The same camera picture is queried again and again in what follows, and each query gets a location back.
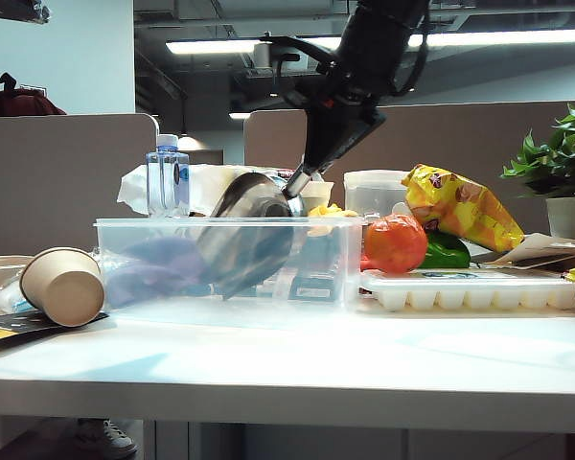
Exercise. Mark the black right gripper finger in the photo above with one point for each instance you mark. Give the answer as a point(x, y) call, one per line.
point(352, 134)
point(318, 139)

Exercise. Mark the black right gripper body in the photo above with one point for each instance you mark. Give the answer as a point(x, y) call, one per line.
point(345, 96)

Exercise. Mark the metal ice scoop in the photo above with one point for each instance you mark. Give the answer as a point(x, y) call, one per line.
point(249, 230)

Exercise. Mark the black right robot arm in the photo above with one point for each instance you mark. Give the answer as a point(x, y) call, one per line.
point(374, 43)

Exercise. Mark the dark blue labelled box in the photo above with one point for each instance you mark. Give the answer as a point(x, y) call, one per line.
point(316, 287)

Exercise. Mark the white ice cube tray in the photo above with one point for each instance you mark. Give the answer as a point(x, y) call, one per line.
point(460, 292)

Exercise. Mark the small white cup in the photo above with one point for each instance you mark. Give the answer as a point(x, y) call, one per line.
point(320, 194)

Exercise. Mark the round clear plastic tub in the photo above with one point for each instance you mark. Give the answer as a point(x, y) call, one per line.
point(374, 191)

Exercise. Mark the yellow cloth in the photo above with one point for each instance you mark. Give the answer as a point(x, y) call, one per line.
point(333, 213)

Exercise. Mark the small white plastic cap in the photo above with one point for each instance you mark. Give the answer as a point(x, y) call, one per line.
point(401, 209)

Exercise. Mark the grey-brown desk partition panel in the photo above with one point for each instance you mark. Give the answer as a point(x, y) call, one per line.
point(460, 144)
point(52, 182)

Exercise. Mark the transparent plastic storage container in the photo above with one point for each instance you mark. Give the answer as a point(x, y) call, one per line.
point(330, 249)

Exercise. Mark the orange fruit in red mesh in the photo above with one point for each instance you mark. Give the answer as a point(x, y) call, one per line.
point(395, 244)

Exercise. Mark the yellow snack bag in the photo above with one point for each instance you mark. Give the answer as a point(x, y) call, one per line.
point(465, 206)

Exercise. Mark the long ceiling light strip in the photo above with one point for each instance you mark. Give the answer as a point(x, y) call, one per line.
point(211, 45)

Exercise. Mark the green bell pepper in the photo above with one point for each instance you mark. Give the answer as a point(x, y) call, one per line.
point(448, 251)

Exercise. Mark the clear water bottle blue label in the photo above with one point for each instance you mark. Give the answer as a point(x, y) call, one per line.
point(165, 182)

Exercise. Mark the purple microfibre cloth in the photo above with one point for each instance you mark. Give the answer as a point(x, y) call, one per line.
point(163, 263)

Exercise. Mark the green leafy plant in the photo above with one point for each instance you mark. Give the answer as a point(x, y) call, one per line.
point(570, 153)

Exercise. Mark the brown paper sheet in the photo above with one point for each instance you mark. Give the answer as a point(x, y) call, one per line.
point(541, 246)

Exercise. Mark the white plant pot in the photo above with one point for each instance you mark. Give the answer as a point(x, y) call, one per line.
point(572, 218)

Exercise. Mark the brown paper cup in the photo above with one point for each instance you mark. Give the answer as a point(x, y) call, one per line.
point(72, 297)

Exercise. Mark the dark red backpack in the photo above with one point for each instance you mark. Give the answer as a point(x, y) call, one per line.
point(19, 103)

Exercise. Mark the dark overhead shelf item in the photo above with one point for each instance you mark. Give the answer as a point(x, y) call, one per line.
point(14, 9)

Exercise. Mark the beige pulp food tray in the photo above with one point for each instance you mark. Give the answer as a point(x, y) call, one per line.
point(0, 275)

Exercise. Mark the clear plastic wrapper blue print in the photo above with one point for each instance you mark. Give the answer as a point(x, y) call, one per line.
point(9, 299)

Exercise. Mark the black printed card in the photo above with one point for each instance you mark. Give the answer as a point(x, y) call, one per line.
point(9, 328)

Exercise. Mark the white sneaker shoe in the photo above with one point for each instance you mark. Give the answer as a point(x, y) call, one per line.
point(108, 438)

